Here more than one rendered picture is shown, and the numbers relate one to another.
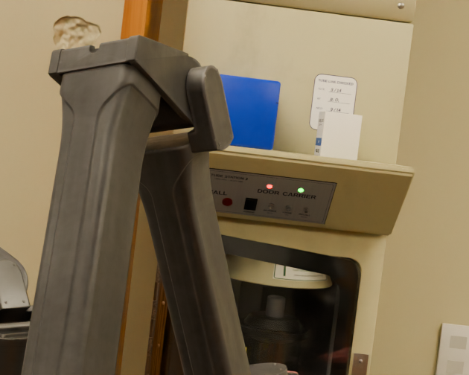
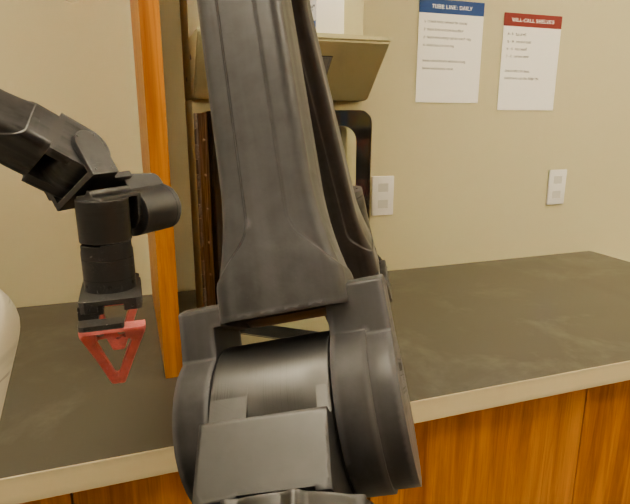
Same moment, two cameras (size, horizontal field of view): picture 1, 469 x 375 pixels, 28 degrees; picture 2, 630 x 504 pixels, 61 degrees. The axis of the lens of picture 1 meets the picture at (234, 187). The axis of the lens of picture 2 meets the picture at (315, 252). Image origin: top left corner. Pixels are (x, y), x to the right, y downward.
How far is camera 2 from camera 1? 0.39 m
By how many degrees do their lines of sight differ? 19
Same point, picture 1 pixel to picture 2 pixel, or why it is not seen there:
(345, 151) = (335, 30)
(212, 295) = (329, 108)
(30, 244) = not seen: hidden behind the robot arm
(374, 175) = (361, 46)
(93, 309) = (294, 75)
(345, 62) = not seen: outside the picture
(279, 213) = not seen: hidden behind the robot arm
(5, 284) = (90, 152)
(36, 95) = (46, 36)
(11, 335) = (108, 199)
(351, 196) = (342, 68)
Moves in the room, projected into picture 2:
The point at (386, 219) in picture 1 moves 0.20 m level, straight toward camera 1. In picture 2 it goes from (366, 86) to (393, 78)
